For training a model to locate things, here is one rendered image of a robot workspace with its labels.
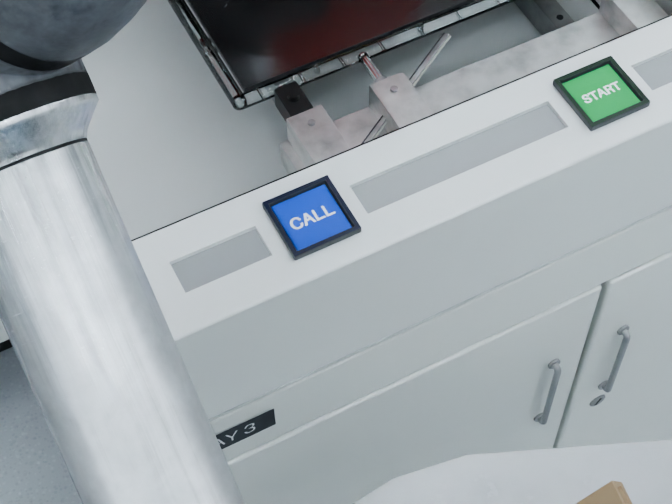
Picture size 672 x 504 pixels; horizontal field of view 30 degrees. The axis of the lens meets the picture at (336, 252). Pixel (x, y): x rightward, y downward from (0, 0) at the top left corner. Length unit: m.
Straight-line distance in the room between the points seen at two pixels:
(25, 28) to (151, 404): 0.22
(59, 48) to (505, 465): 0.52
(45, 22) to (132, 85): 0.59
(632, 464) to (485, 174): 0.26
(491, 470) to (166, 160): 0.41
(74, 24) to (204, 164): 0.52
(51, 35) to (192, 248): 0.32
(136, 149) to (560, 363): 0.48
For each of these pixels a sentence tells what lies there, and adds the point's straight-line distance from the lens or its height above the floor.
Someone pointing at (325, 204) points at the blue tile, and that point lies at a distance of 0.95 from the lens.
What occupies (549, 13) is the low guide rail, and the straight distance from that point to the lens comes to 1.25.
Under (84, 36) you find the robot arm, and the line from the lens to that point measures 0.66.
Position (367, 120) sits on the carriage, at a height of 0.88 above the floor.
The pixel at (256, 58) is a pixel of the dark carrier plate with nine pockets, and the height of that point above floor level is 0.90.
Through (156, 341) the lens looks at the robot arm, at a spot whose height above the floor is 1.12.
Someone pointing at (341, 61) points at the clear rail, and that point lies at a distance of 1.12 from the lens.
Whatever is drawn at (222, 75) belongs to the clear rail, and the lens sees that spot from 1.12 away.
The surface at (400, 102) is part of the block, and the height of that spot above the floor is 0.91.
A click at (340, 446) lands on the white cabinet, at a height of 0.66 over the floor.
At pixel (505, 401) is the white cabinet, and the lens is 1.31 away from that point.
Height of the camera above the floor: 1.73
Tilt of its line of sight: 56 degrees down
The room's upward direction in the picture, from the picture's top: 1 degrees counter-clockwise
